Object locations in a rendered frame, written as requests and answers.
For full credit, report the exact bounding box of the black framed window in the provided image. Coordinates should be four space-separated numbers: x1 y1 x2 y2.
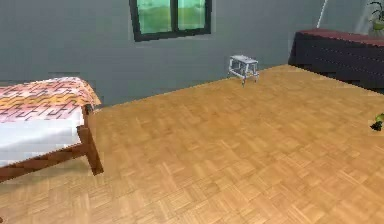
129 0 213 43

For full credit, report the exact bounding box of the orange patterned bed blanket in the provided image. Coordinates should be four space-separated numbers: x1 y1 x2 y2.
0 76 102 124

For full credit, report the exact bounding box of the small white stool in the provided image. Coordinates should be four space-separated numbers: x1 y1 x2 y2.
227 54 260 87

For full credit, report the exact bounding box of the wooden bed with white mattress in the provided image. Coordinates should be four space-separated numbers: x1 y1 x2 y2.
0 103 105 184

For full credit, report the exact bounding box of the dark chest of drawers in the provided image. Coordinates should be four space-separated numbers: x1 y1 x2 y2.
287 28 384 95

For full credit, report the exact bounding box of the green and black floor object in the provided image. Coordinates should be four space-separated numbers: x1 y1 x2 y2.
369 112 384 132

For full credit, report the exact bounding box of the green house plant in pot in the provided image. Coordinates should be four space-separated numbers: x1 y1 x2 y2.
367 0 384 38

